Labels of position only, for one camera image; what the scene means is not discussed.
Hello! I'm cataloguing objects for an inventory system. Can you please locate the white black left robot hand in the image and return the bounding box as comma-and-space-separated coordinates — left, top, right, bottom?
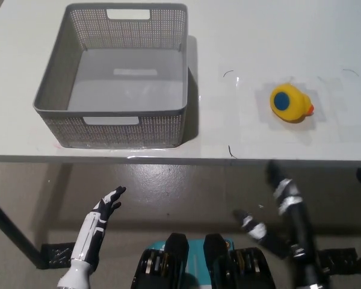
70, 185, 127, 268

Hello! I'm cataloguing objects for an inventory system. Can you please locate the yellow rubber duck toy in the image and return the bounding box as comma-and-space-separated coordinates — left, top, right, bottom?
270, 83, 315, 124

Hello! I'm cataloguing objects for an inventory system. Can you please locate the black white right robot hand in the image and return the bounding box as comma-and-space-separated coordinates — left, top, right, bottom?
232, 159, 319, 266

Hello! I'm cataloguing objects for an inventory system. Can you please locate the grey perforated plastic basket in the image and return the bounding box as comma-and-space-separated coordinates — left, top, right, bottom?
32, 2, 190, 150

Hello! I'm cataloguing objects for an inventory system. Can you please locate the black teal robot body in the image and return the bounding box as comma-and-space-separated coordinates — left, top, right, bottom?
129, 232, 277, 289

